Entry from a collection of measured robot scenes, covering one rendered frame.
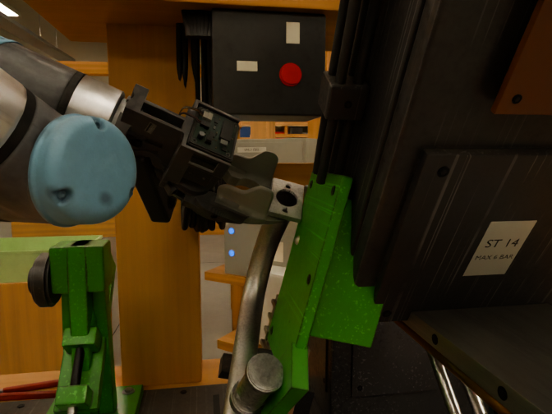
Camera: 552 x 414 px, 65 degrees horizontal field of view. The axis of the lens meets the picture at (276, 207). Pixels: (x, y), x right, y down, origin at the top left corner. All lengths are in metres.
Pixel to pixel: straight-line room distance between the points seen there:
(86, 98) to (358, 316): 0.33
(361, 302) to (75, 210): 0.28
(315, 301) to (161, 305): 0.43
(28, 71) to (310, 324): 0.35
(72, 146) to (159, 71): 0.49
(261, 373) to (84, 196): 0.24
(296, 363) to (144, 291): 0.43
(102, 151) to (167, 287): 0.51
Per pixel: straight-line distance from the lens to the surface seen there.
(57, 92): 0.46
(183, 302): 0.80
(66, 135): 0.30
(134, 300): 0.81
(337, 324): 0.45
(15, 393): 0.91
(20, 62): 0.47
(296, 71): 0.68
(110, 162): 0.32
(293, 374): 0.42
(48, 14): 0.79
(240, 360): 0.54
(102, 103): 0.45
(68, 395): 0.65
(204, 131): 0.45
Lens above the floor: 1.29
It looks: 7 degrees down
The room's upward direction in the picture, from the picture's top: straight up
